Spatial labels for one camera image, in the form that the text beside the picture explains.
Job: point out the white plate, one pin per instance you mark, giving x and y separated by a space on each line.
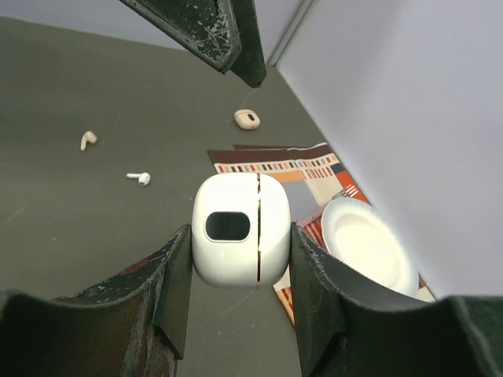
355 233

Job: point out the beige earbud left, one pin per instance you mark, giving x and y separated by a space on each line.
88 138

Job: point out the white earbud left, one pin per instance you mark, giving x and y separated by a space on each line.
143 179

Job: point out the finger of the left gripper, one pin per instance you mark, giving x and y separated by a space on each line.
222 33

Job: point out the white earbud charging case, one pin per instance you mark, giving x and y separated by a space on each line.
241 225

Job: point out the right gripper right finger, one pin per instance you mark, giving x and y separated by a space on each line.
348 325

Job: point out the beige earbud charging case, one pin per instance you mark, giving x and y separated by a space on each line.
246 119

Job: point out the silver fork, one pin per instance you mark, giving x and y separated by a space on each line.
349 191

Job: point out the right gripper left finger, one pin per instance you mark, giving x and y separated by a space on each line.
131 324

